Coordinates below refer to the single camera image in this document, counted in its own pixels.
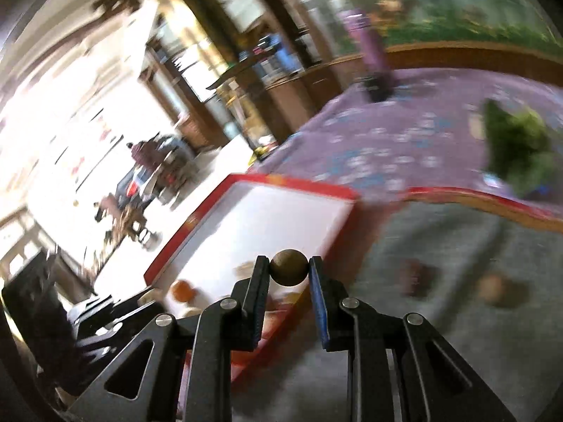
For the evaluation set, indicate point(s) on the purple bottle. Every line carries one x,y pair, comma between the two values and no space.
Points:
371,52

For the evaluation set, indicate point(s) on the purple floral tablecloth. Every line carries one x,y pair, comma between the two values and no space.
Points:
396,140

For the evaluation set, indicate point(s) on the brown longan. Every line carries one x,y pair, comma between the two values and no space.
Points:
288,268
495,290

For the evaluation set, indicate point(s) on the fish tank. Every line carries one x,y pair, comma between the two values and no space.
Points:
440,0

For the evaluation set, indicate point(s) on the red date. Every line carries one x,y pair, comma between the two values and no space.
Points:
415,277

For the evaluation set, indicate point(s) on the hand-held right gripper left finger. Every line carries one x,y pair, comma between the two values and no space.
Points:
262,299

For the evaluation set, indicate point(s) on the beige food chunk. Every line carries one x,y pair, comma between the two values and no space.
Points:
149,294

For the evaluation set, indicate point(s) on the leafy green vegetable bunch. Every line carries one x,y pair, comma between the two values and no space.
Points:
519,149

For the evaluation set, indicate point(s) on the wooden glass cabinet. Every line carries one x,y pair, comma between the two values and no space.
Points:
206,39

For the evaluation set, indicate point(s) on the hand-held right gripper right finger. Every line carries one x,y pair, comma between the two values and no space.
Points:
319,303

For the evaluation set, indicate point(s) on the grey mat with braided edge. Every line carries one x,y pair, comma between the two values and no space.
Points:
462,338

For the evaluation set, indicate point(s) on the small orange fruit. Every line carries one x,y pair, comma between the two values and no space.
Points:
182,291

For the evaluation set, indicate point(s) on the red and white box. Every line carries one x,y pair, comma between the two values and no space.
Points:
264,220

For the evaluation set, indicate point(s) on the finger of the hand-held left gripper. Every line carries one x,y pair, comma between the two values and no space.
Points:
110,336
110,305

